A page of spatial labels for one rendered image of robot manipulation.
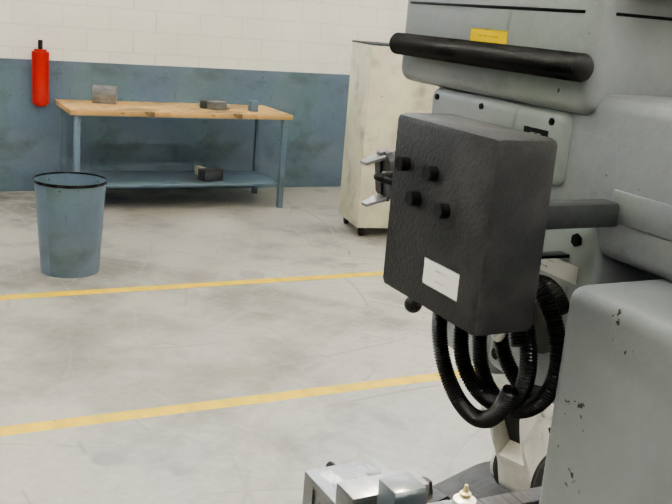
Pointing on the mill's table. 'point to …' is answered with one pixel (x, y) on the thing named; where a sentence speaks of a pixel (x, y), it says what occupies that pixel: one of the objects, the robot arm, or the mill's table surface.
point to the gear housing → (465, 105)
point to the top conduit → (496, 56)
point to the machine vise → (327, 476)
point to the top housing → (661, 79)
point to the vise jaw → (368, 488)
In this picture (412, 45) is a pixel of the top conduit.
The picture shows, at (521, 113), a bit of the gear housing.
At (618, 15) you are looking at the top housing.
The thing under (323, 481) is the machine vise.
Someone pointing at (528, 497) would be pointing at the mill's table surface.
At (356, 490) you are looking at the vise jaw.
